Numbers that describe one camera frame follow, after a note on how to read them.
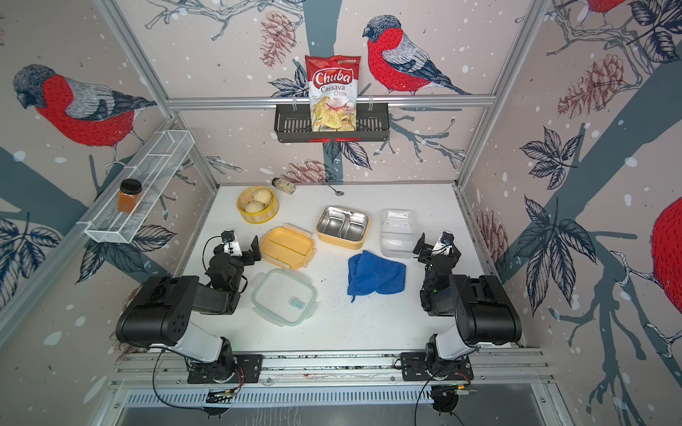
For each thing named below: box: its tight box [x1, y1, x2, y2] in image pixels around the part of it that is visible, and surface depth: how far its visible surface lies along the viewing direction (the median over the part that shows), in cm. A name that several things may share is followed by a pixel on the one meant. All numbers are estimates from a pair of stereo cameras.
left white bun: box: [245, 200, 265, 213], surface depth 108 cm
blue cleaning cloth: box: [347, 250, 406, 303], surface depth 92 cm
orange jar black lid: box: [117, 178, 143, 214], surface depth 67 cm
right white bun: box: [253, 189, 273, 206], surface depth 113 cm
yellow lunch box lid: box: [259, 223, 318, 271], surface depth 100 cm
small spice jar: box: [271, 177, 297, 196], surface depth 120 cm
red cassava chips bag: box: [304, 55, 362, 133], surface depth 87 cm
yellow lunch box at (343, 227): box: [316, 205, 371, 251], surface depth 106 cm
